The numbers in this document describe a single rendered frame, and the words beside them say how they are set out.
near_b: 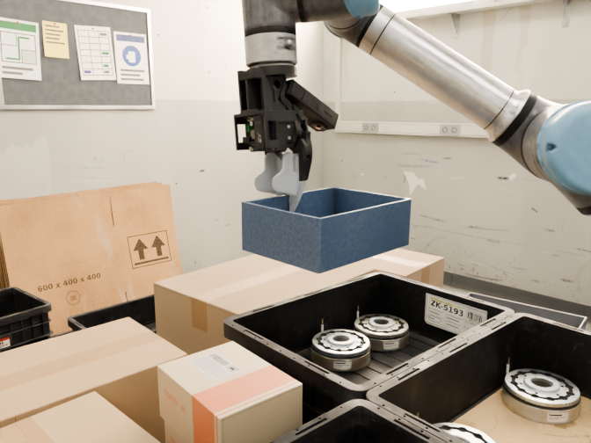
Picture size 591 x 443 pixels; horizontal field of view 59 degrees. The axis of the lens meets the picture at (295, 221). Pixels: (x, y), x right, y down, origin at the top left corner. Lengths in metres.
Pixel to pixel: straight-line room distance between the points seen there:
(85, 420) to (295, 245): 0.36
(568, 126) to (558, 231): 2.89
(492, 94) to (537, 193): 2.77
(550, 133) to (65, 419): 0.73
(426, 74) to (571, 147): 0.25
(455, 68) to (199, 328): 0.66
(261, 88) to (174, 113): 2.88
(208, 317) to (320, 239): 0.45
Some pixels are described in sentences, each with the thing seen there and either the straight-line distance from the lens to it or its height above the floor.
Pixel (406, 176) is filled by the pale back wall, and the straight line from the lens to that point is 4.06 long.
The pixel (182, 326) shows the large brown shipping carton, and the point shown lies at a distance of 1.11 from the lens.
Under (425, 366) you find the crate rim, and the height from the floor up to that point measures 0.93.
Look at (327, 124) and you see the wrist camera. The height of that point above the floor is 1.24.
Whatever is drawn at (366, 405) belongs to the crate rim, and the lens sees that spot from 0.64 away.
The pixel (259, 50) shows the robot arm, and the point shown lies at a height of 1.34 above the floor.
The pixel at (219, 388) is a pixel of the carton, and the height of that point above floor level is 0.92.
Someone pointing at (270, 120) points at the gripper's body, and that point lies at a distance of 0.73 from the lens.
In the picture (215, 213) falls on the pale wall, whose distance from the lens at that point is 3.86.
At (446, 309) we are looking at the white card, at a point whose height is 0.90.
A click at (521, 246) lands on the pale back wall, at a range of 3.72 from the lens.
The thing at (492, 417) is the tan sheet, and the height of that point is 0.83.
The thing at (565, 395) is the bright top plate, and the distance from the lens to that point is 0.87.
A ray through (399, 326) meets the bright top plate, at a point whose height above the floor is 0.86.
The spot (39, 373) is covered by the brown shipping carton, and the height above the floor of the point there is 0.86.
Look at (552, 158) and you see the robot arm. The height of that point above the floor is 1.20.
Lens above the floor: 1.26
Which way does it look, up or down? 12 degrees down
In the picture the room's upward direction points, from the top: straight up
